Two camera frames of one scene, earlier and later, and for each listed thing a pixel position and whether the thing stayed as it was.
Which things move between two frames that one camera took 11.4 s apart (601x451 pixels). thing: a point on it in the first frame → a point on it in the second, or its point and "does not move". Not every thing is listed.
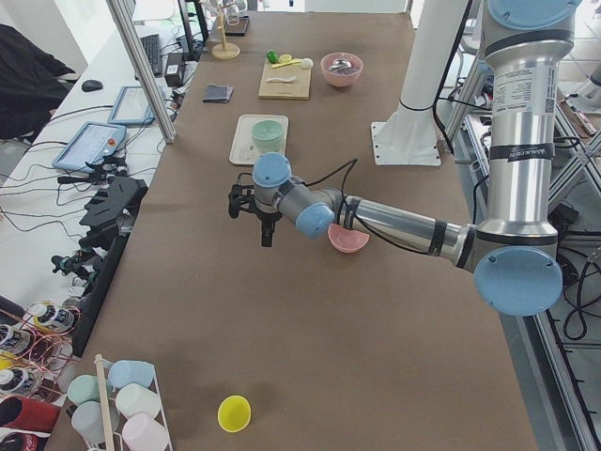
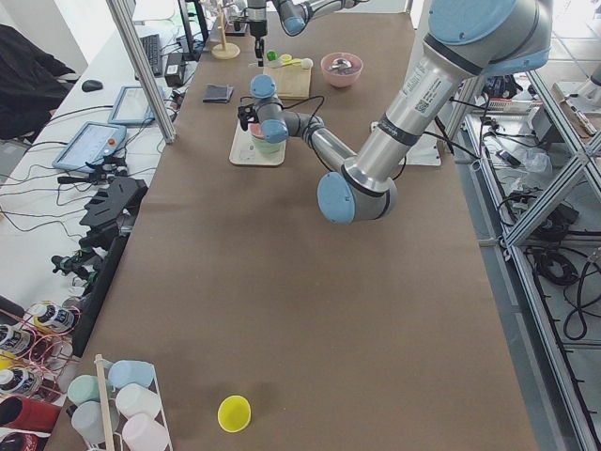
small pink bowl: x=346 y=240 → x=255 y=131
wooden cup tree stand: x=224 y=51 does not move
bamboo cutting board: x=279 y=89 does not move
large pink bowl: x=342 y=69 does not move
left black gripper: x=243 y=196 → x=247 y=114
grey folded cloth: x=214 y=93 does not move
